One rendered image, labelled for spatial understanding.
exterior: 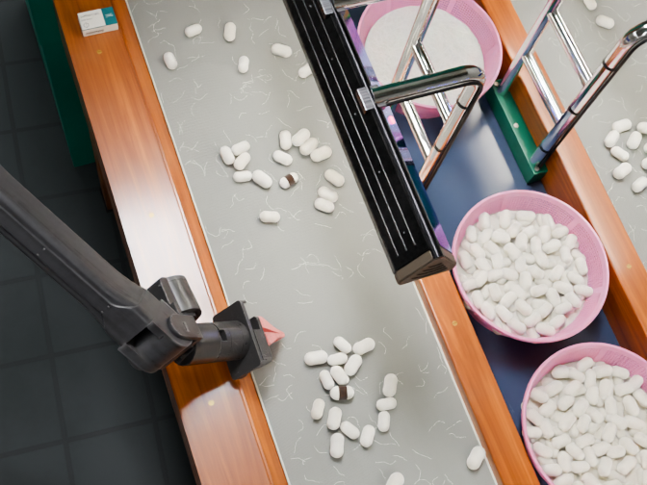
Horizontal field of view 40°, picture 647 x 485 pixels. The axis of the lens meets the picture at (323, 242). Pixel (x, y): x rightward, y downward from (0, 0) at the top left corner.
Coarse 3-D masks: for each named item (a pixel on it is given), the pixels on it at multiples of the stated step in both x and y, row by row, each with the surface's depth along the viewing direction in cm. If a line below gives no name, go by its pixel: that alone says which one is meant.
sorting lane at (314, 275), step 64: (128, 0) 159; (192, 0) 160; (256, 0) 162; (192, 64) 156; (256, 64) 157; (192, 128) 151; (256, 128) 153; (320, 128) 154; (192, 192) 146; (256, 192) 148; (256, 256) 144; (320, 256) 145; (384, 256) 147; (320, 320) 141; (384, 320) 143; (256, 384) 136; (320, 384) 138; (448, 384) 140; (320, 448) 134; (384, 448) 135; (448, 448) 136
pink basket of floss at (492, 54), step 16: (400, 0) 167; (416, 0) 168; (448, 0) 167; (464, 0) 166; (368, 16) 163; (480, 16) 165; (368, 32) 165; (480, 32) 167; (496, 32) 163; (480, 48) 167; (496, 48) 163; (496, 64) 162; (480, 96) 158; (400, 112) 164; (432, 112) 160
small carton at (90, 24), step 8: (104, 8) 152; (112, 8) 152; (80, 16) 151; (88, 16) 151; (96, 16) 151; (104, 16) 152; (112, 16) 152; (80, 24) 151; (88, 24) 151; (96, 24) 151; (104, 24) 151; (112, 24) 151; (88, 32) 151; (96, 32) 152; (104, 32) 153
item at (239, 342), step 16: (240, 304) 130; (224, 320) 132; (240, 320) 130; (224, 336) 126; (240, 336) 127; (224, 352) 125; (240, 352) 128; (256, 352) 128; (240, 368) 130; (256, 368) 128
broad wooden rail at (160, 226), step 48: (96, 0) 155; (96, 48) 151; (96, 96) 148; (144, 96) 149; (96, 144) 148; (144, 144) 146; (144, 192) 143; (144, 240) 140; (192, 240) 141; (144, 288) 137; (192, 288) 138; (192, 384) 132; (240, 384) 134; (192, 432) 130; (240, 432) 131; (240, 480) 128
